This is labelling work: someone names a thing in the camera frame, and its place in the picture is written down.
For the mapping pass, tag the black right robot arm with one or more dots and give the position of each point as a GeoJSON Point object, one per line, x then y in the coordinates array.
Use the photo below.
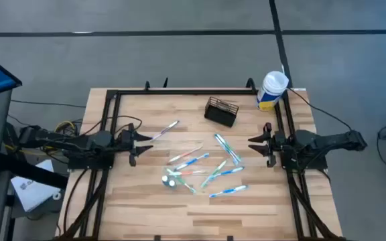
{"type": "Point", "coordinates": [313, 142]}

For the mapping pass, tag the blue toothpaste tube white cap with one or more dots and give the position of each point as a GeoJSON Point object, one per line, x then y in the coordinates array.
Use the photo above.
{"type": "Point", "coordinates": [165, 179]}

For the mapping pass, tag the blue white toothbrush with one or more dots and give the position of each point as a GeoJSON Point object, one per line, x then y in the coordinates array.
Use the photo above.
{"type": "Point", "coordinates": [228, 172]}
{"type": "Point", "coordinates": [227, 151]}
{"type": "Point", "coordinates": [193, 161]}
{"type": "Point", "coordinates": [228, 191]}

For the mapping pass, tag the white-lidded wipes canister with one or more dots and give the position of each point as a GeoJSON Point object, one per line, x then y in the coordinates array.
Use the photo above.
{"type": "Point", "coordinates": [270, 92]}

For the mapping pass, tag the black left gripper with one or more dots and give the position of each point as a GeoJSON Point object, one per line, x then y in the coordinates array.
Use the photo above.
{"type": "Point", "coordinates": [125, 140]}

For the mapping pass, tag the white paper booklet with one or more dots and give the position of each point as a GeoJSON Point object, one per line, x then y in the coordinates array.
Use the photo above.
{"type": "Point", "coordinates": [32, 190]}

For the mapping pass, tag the black aluminium table frame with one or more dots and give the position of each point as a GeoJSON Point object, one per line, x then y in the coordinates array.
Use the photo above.
{"type": "Point", "coordinates": [179, 91]}

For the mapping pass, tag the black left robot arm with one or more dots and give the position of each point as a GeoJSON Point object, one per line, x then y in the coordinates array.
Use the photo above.
{"type": "Point", "coordinates": [97, 140]}

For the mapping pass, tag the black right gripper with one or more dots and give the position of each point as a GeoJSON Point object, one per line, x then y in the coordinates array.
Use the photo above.
{"type": "Point", "coordinates": [278, 142]}

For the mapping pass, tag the black desk beam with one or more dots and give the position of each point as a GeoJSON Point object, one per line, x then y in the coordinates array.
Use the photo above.
{"type": "Point", "coordinates": [32, 171]}

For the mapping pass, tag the green white toothbrush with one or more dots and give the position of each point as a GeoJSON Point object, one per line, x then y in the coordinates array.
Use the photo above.
{"type": "Point", "coordinates": [183, 182]}
{"type": "Point", "coordinates": [230, 147]}
{"type": "Point", "coordinates": [214, 173]}

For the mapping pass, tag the orange white toothbrush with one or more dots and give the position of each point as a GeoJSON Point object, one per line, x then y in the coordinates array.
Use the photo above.
{"type": "Point", "coordinates": [188, 173]}
{"type": "Point", "coordinates": [183, 155]}

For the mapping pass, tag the purple white toothbrush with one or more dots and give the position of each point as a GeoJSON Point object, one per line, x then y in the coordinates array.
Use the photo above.
{"type": "Point", "coordinates": [166, 129]}

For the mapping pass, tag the blue bottle with white cap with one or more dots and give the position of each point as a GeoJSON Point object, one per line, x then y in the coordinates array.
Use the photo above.
{"type": "Point", "coordinates": [172, 183]}

